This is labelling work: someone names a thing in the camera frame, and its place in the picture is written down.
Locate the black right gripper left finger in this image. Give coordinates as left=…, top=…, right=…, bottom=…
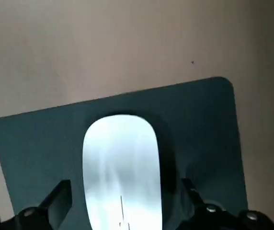
left=0, top=179, right=72, bottom=230

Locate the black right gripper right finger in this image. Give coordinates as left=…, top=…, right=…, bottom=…
left=177, top=177, right=274, bottom=230

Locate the white computer mouse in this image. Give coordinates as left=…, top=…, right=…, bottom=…
left=82, top=114, right=162, bottom=230

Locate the black mouse pad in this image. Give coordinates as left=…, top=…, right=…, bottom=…
left=0, top=76, right=249, bottom=230

